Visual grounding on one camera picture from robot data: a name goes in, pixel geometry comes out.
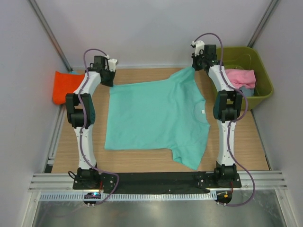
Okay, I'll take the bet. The teal t shirt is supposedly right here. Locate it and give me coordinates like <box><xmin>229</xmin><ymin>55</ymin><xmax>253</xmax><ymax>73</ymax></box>
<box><xmin>105</xmin><ymin>67</ymin><xmax>210</xmax><ymax>170</ymax></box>

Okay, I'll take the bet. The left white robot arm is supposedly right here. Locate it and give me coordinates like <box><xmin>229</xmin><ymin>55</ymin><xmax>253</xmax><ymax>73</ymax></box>
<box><xmin>65</xmin><ymin>56</ymin><xmax>118</xmax><ymax>189</ymax></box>

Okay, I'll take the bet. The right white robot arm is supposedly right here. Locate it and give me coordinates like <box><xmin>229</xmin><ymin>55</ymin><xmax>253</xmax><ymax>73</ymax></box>
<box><xmin>191</xmin><ymin>41</ymin><xmax>242</xmax><ymax>188</ymax></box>

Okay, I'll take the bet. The light blue folded t shirt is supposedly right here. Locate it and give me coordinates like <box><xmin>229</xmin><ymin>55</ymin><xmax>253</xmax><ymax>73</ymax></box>
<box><xmin>70</xmin><ymin>70</ymin><xmax>80</xmax><ymax>75</ymax></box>

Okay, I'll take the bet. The pink t shirt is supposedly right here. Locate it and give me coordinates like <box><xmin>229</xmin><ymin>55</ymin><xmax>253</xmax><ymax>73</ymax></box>
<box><xmin>225</xmin><ymin>69</ymin><xmax>256</xmax><ymax>89</ymax></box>

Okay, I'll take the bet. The olive green plastic bin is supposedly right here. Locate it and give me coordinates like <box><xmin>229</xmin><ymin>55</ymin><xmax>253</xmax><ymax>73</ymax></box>
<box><xmin>216</xmin><ymin>46</ymin><xmax>274</xmax><ymax>110</ymax></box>

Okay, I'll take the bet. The orange folded t shirt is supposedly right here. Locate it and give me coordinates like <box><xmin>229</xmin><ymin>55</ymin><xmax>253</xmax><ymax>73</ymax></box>
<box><xmin>53</xmin><ymin>71</ymin><xmax>85</xmax><ymax>105</ymax></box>

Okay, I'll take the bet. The grey blue t shirt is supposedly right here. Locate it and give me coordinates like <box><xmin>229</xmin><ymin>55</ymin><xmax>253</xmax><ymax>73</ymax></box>
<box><xmin>239</xmin><ymin>86</ymin><xmax>255</xmax><ymax>98</ymax></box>

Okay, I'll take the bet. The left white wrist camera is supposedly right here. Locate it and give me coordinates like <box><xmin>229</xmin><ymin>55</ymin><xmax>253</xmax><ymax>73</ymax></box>
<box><xmin>105</xmin><ymin>55</ymin><xmax>118</xmax><ymax>72</ymax></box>

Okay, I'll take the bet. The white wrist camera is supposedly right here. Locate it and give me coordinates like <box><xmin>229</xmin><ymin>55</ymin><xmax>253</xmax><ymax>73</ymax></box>
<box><xmin>105</xmin><ymin>55</ymin><xmax>118</xmax><ymax>72</ymax></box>
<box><xmin>191</xmin><ymin>40</ymin><xmax>205</xmax><ymax>57</ymax></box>

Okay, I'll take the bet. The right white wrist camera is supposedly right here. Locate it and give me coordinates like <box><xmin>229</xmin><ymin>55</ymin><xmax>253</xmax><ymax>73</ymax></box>
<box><xmin>191</xmin><ymin>40</ymin><xmax>205</xmax><ymax>57</ymax></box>

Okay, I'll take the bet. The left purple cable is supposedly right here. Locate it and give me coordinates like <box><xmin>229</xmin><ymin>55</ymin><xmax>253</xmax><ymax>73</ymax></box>
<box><xmin>79</xmin><ymin>48</ymin><xmax>119</xmax><ymax>205</ymax></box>

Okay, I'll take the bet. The purple cable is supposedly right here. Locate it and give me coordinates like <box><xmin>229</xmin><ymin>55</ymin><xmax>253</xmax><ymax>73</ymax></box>
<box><xmin>79</xmin><ymin>48</ymin><xmax>119</xmax><ymax>205</ymax></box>
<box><xmin>195</xmin><ymin>32</ymin><xmax>256</xmax><ymax>209</ymax></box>

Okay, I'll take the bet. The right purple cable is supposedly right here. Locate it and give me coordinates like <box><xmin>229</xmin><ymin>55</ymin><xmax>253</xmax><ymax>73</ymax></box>
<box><xmin>195</xmin><ymin>32</ymin><xmax>256</xmax><ymax>209</ymax></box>

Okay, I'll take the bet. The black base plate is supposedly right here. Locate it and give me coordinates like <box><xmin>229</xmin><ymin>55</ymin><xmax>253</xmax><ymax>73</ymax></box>
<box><xmin>72</xmin><ymin>171</ymin><xmax>242</xmax><ymax>191</ymax></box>

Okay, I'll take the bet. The slotted cable duct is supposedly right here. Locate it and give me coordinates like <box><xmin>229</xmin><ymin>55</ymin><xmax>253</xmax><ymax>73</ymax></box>
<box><xmin>39</xmin><ymin>192</ymin><xmax>217</xmax><ymax>202</ymax></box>

